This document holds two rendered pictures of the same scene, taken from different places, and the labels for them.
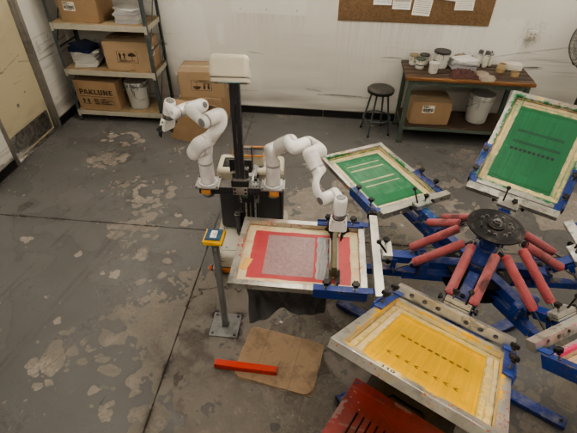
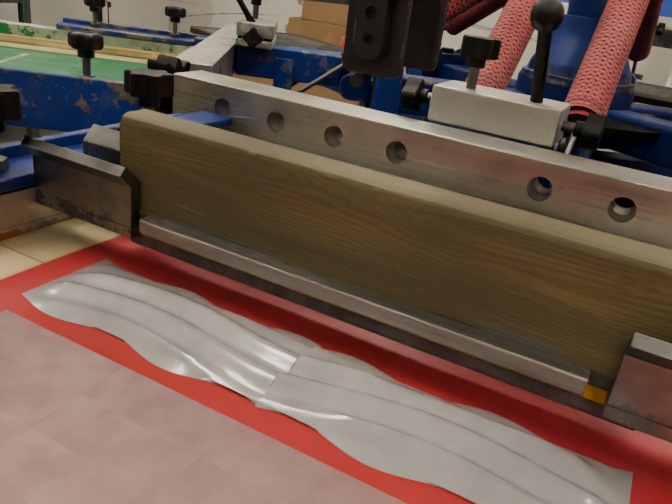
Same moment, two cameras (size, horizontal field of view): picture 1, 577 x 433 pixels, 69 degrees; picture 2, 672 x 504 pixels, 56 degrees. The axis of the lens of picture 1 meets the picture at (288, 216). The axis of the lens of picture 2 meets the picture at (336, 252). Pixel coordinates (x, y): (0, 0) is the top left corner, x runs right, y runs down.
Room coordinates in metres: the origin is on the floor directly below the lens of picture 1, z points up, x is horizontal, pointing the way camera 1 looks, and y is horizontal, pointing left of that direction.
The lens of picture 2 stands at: (1.70, 0.06, 1.16)
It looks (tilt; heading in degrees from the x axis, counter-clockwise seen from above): 24 degrees down; 290
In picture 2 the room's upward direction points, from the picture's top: 8 degrees clockwise
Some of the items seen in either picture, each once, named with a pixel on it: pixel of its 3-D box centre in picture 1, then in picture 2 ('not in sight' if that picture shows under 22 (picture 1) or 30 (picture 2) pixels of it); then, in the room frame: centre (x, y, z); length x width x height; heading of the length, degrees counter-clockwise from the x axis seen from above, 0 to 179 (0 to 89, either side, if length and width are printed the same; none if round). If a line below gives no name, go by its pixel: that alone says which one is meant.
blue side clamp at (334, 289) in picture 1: (339, 292); not in sight; (1.53, -0.29, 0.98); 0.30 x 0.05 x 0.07; 85
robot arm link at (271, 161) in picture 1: (274, 153); not in sight; (2.33, 0.10, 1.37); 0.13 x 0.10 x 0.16; 127
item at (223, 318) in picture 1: (220, 284); not in sight; (1.99, 0.48, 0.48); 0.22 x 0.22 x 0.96; 85
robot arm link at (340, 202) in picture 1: (337, 200); not in sight; (1.85, -0.27, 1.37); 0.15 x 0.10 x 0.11; 37
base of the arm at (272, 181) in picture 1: (273, 173); not in sight; (2.34, 0.11, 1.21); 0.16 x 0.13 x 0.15; 179
